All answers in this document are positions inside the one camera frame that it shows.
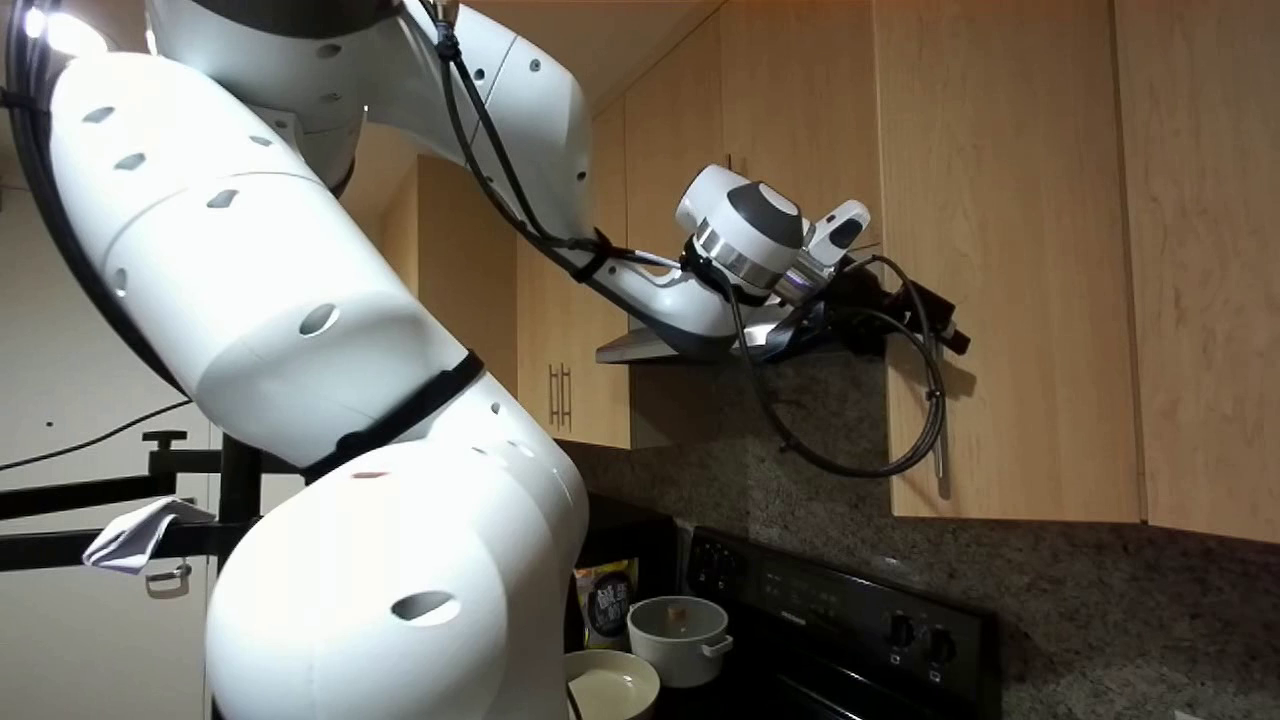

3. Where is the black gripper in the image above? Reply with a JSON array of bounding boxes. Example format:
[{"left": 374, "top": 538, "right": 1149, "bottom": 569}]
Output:
[{"left": 804, "top": 284, "right": 972, "bottom": 357}]

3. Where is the light wood cabinet door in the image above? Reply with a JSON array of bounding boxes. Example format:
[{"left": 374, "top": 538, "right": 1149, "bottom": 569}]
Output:
[{"left": 871, "top": 0, "right": 1145, "bottom": 524}]

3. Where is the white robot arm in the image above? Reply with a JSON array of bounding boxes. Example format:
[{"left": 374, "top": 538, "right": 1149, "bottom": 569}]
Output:
[{"left": 8, "top": 0, "right": 869, "bottom": 720}]

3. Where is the stainless range hood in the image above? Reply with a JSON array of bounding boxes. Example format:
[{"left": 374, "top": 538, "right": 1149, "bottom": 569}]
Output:
[{"left": 595, "top": 301, "right": 736, "bottom": 364}]

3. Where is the black stove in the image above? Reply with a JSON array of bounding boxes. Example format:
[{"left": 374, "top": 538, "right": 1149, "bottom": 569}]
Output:
[{"left": 579, "top": 496, "right": 999, "bottom": 720}]

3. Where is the wood cabinet right door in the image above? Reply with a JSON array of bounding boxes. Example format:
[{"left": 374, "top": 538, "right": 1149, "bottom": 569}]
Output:
[{"left": 1115, "top": 0, "right": 1280, "bottom": 545}]

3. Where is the white ceramic pot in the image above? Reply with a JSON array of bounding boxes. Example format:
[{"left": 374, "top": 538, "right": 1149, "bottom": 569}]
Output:
[{"left": 628, "top": 597, "right": 736, "bottom": 689}]

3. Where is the white plate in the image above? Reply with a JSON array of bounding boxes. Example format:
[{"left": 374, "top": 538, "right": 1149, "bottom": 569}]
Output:
[{"left": 565, "top": 648, "right": 660, "bottom": 720}]

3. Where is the black tripod stand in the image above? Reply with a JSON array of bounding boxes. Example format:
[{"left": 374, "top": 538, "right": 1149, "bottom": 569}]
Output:
[{"left": 0, "top": 431, "right": 282, "bottom": 572}]

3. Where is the white crumpled cloth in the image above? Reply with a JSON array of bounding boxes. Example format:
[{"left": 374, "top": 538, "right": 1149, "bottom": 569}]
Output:
[{"left": 81, "top": 496, "right": 210, "bottom": 577}]

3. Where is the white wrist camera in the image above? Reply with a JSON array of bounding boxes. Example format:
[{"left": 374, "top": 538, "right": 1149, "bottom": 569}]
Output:
[{"left": 808, "top": 199, "right": 871, "bottom": 268}]

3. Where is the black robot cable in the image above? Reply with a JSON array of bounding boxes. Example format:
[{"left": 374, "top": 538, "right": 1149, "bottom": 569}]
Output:
[{"left": 413, "top": 0, "right": 953, "bottom": 482}]

